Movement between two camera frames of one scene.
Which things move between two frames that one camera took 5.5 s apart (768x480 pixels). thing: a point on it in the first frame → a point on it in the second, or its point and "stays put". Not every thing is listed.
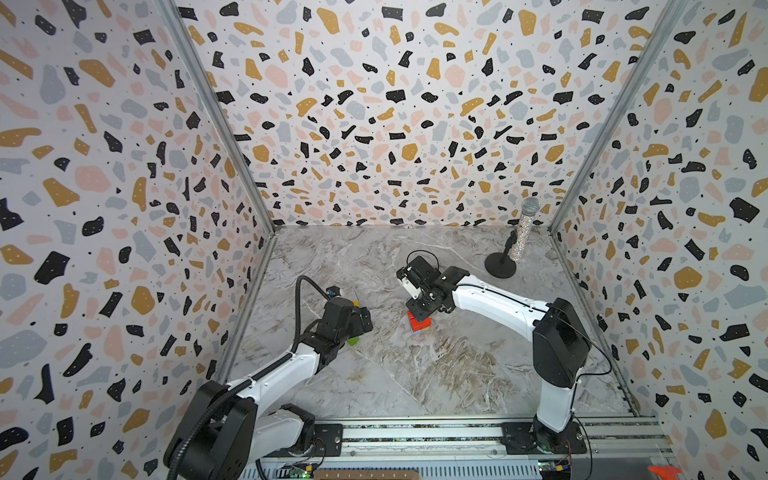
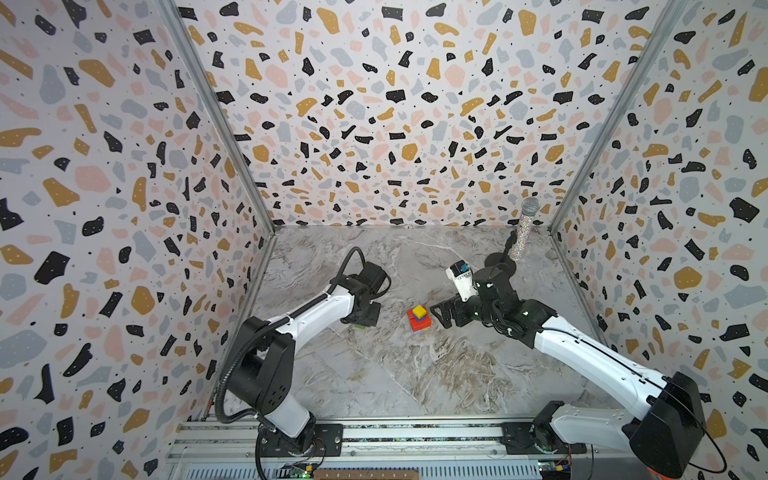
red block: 418,326 stays put
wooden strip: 393,474 stays put
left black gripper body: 353,327 → 371,316
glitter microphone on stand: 503,264 stays put
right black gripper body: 420,302 → 454,308
